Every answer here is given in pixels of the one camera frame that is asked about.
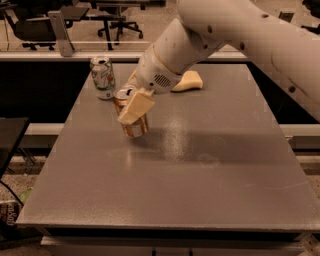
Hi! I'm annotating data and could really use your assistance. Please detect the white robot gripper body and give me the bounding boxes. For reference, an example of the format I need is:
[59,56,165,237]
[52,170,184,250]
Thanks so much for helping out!
[135,17,225,94]

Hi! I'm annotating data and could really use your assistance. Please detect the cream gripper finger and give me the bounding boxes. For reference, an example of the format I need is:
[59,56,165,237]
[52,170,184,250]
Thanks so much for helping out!
[127,71,138,87]
[118,88,155,125]

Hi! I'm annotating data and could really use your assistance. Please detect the orange soda can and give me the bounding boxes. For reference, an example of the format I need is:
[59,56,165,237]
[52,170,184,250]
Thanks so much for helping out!
[113,84,148,138]

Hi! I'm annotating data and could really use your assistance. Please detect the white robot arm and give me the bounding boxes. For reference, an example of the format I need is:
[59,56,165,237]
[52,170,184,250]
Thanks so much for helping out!
[118,0,320,124]

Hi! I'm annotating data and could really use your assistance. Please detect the white green soda can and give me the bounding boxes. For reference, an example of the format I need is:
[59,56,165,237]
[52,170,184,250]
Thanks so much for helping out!
[90,56,116,100]

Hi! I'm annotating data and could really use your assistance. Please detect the yellow sponge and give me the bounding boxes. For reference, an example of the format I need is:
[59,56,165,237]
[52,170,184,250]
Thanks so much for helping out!
[171,70,203,92]

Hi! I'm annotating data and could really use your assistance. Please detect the black office chair centre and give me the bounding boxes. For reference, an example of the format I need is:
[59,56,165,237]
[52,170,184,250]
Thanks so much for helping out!
[99,4,144,45]

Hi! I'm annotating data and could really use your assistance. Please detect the black office chair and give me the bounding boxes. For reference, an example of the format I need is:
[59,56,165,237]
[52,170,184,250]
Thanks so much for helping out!
[99,4,144,45]
[0,0,64,51]

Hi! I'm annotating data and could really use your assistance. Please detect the dark desk in background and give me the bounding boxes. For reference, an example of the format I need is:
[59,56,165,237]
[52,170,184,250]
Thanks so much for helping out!
[60,6,125,50]

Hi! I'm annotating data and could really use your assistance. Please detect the black office chair left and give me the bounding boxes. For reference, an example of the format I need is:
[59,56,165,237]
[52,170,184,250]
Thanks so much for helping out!
[0,0,64,51]

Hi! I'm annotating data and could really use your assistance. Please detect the black chair base right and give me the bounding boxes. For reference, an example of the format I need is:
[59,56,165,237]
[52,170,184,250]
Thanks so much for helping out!
[301,25,320,35]

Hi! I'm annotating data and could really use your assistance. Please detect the dark snack bag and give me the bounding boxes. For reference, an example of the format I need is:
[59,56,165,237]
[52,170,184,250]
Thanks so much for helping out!
[0,200,21,230]

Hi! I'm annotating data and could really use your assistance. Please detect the grey left glass bracket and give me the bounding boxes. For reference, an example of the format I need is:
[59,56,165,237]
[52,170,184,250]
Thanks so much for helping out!
[48,10,74,57]

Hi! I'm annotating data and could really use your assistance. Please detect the grey glass bracket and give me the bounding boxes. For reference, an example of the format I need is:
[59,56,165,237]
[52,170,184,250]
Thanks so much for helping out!
[48,10,74,57]
[279,12,294,23]

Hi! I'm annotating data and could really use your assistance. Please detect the grey right glass bracket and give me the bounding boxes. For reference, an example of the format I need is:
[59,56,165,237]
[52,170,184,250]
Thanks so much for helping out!
[279,12,294,23]

